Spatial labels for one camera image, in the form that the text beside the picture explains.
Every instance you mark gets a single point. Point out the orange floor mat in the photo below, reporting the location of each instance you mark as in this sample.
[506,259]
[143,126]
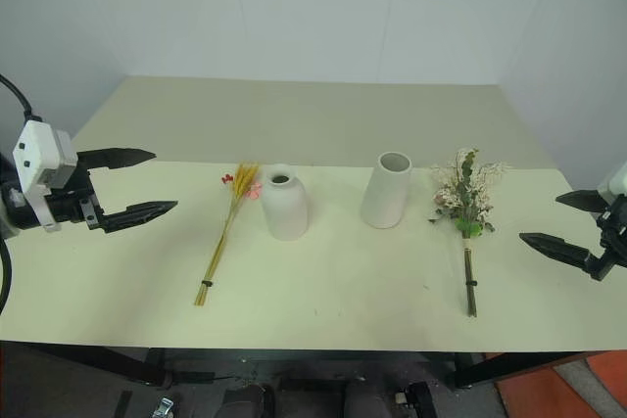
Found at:
[563,388]

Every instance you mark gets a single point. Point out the dried wildflower bouquet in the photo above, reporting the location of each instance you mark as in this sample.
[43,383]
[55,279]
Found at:
[467,195]

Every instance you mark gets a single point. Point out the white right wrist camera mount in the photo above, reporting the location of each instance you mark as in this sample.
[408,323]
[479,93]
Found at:
[618,180]

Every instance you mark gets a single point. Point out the silver metal caster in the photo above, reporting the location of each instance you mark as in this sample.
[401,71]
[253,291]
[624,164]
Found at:
[165,407]

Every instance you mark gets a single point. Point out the yellow wheat stalk bouquet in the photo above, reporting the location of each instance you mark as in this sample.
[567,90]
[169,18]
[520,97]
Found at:
[241,182]

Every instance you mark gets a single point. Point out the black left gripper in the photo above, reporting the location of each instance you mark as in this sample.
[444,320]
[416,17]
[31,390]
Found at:
[73,205]

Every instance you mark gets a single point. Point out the black table crossbar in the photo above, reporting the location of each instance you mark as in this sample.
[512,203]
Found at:
[303,359]

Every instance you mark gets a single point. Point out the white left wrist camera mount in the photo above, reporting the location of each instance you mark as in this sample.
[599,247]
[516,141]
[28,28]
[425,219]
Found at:
[39,153]

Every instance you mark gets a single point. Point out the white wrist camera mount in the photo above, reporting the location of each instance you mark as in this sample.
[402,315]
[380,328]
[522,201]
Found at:
[39,153]
[618,180]

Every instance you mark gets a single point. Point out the white narrow-neck ceramic vase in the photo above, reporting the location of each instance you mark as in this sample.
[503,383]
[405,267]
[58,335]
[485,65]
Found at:
[285,210]

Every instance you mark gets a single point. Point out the black table leg beam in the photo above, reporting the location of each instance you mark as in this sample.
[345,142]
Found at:
[514,368]
[98,361]

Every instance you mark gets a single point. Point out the black caster block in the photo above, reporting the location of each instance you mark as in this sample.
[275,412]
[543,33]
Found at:
[416,394]

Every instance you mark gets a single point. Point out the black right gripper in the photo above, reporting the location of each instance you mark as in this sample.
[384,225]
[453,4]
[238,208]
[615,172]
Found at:
[614,237]

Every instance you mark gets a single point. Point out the white cylindrical ceramic vase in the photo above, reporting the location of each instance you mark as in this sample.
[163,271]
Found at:
[384,198]

